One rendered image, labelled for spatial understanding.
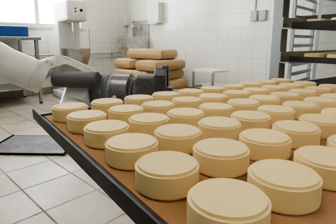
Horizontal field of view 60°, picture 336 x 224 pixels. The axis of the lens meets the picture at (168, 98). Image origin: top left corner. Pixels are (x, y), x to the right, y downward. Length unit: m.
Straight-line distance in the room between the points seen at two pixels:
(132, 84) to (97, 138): 0.31
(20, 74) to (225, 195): 0.51
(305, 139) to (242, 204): 0.17
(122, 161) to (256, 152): 0.12
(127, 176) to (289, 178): 0.13
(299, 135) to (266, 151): 0.06
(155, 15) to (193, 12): 0.74
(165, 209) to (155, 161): 0.04
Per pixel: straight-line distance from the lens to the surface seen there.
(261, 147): 0.29
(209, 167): 0.25
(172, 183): 0.21
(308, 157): 0.26
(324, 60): 0.83
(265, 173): 0.22
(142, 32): 5.51
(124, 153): 0.26
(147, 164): 0.23
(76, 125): 0.37
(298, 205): 0.22
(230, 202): 0.18
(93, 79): 0.59
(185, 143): 0.29
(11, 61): 0.63
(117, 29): 5.74
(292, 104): 0.47
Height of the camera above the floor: 0.82
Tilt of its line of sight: 11 degrees down
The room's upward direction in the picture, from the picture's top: straight up
